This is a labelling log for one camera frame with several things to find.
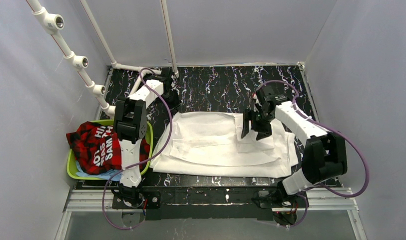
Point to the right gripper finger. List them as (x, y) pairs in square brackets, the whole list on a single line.
[(263, 131), (247, 117)]

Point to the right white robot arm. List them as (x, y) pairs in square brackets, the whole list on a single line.
[(324, 154)]

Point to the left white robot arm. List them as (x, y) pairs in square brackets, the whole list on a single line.
[(130, 125)]

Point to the red black plaid cloth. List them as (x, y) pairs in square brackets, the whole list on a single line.
[(90, 149)]

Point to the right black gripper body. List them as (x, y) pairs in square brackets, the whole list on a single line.
[(254, 122)]

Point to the green plastic basket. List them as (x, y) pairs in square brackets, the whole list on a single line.
[(72, 165)]

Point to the blue cloth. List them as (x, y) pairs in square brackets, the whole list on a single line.
[(101, 176)]

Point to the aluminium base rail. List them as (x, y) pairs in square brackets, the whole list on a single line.
[(93, 200)]

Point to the white cloth sheet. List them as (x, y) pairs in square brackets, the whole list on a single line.
[(209, 144)]

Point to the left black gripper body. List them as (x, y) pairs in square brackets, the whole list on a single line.
[(171, 96)]

